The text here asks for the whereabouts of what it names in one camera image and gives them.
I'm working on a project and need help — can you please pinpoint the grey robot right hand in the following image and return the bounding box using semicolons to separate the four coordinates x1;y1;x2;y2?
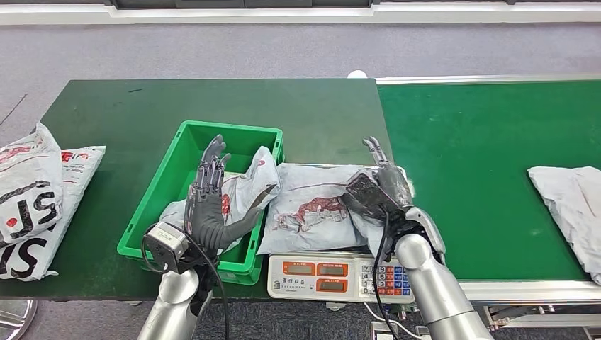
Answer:
362;136;415;210

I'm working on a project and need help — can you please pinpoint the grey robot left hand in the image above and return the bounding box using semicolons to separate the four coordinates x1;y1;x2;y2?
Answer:
184;135;279;251

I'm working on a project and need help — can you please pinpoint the grey mailer bag red stripe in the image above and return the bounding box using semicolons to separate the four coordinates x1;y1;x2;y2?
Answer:
159;146;282;255

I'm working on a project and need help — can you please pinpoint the grey mailer bag dark-red print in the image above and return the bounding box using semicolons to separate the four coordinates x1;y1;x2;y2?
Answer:
257;162;414;257

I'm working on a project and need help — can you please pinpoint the green conveyor belt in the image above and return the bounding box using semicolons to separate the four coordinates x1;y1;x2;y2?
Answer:
376;79;601;283

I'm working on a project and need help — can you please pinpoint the green plastic crate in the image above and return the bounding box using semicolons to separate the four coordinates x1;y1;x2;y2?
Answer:
116;120;285;287

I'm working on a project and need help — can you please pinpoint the electronic scale steel tray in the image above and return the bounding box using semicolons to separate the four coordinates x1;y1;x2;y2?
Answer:
266;162;422;305

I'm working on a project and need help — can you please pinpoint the white SF mailer bag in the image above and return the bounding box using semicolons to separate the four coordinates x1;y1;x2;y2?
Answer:
0;123;64;246
0;146;106;283

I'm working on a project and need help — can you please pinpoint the white power socket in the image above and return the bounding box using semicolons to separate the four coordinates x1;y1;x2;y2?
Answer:
371;321;400;340

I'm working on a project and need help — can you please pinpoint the round metal stand base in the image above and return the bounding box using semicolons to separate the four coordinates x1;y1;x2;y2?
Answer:
0;300;38;340

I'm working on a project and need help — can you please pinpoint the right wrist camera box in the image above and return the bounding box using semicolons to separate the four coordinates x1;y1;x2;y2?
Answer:
339;172;405;231

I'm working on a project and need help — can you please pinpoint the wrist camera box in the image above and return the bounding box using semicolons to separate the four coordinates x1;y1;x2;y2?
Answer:
142;222;190;275
339;172;405;231

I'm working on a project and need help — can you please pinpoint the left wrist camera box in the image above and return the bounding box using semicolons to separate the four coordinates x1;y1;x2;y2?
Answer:
142;222;190;275

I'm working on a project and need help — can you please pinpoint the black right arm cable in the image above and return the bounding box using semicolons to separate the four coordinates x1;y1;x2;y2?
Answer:
371;211;401;340

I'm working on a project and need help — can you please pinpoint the white power cable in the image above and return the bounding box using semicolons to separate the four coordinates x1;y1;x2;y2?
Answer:
364;302;421;340

